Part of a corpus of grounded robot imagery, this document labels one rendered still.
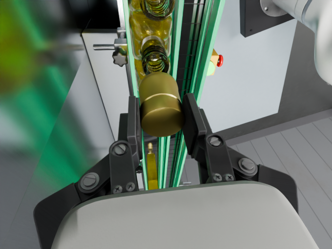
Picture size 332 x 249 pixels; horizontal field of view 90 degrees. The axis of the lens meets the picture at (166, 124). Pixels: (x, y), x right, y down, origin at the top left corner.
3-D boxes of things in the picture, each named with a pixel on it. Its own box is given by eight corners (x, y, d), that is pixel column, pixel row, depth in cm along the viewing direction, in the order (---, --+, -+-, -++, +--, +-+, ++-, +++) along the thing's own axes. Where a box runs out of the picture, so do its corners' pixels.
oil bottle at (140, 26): (130, -15, 33) (127, 22, 19) (159, -14, 33) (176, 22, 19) (134, 18, 37) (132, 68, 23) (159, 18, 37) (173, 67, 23)
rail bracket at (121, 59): (97, 22, 37) (84, 49, 28) (128, 22, 38) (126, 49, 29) (101, 41, 40) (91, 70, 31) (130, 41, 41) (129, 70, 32)
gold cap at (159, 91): (137, 72, 14) (137, 107, 11) (179, 70, 14) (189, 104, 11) (140, 104, 16) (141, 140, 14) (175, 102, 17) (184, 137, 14)
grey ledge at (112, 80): (88, 19, 44) (79, 36, 37) (122, 20, 45) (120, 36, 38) (130, 176, 115) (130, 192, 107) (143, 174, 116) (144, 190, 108)
